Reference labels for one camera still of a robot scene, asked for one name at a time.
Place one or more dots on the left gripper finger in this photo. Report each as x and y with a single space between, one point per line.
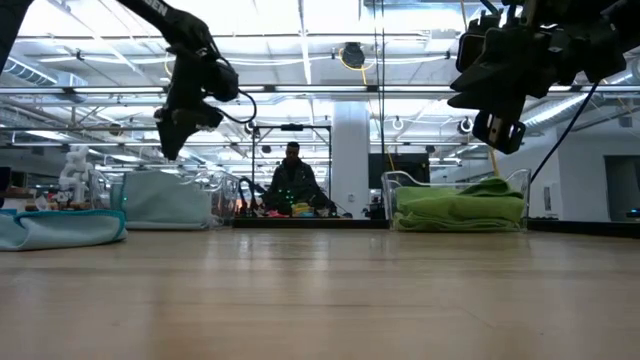
172 137
202 117

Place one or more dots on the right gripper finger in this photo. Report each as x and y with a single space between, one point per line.
490 87
500 132

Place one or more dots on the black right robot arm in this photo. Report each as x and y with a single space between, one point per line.
615 35

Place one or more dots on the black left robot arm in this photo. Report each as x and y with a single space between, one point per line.
165 17

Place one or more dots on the clear plastic basket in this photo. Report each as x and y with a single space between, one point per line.
387 200
227 195

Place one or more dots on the person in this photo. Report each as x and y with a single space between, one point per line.
292 180

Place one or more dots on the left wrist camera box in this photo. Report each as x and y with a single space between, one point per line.
223 80

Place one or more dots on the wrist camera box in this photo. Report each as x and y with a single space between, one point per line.
475 45
223 80

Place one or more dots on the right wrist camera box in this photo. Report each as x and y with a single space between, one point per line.
475 45

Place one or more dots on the black camera stand frame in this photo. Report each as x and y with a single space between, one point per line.
292 127

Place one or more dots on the black wall monitor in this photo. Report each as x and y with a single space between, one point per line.
407 167

